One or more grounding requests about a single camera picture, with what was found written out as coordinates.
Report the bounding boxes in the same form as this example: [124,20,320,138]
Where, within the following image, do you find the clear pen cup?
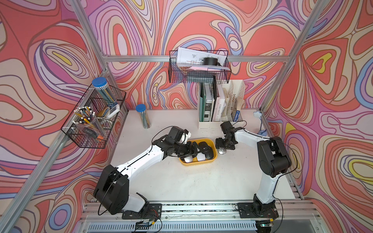
[72,106,105,140]

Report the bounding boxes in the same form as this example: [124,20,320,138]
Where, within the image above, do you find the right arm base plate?
[236,202,279,219]

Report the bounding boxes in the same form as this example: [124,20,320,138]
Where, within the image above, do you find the yellow storage box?
[179,138,218,166]

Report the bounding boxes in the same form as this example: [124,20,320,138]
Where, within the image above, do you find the blue lid tube on table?
[136,104,151,129]

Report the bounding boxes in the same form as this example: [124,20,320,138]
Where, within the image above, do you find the silver mouse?
[184,156,193,164]
[217,148,227,155]

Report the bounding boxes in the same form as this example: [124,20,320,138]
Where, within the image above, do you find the black mouse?
[199,141,214,160]

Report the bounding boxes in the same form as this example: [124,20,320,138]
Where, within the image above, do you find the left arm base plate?
[121,193,162,220]

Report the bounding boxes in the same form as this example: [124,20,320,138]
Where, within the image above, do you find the black wire side basket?
[61,86,126,149]

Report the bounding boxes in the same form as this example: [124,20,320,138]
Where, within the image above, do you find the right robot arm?
[215,121,292,204]

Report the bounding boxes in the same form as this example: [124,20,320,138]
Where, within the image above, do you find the white book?
[212,84,225,122]

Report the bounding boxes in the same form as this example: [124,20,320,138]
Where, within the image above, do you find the black tape roll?
[203,57,220,66]

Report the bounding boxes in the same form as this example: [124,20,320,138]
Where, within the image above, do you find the white mouse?
[196,153,206,162]

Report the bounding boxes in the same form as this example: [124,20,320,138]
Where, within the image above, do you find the silver mouse front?
[184,156,193,164]

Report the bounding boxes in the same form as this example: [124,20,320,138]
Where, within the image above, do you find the blue lid tube in basket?
[92,77,117,109]

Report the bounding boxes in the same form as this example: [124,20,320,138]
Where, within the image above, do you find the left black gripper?
[172,140,202,158]

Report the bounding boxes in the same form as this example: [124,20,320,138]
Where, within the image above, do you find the aluminium front rail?
[74,200,329,233]

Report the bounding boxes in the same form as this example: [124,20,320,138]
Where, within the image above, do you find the black wire wall basket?
[168,49,232,84]

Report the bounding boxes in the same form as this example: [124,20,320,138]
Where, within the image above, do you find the white papers in basket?
[176,47,230,71]

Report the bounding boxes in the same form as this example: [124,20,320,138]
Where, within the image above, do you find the white file organizer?
[197,80,244,129]

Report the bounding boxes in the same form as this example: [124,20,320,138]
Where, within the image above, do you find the green binder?
[199,83,206,122]

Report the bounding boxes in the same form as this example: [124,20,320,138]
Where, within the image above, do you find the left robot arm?
[93,126,198,215]

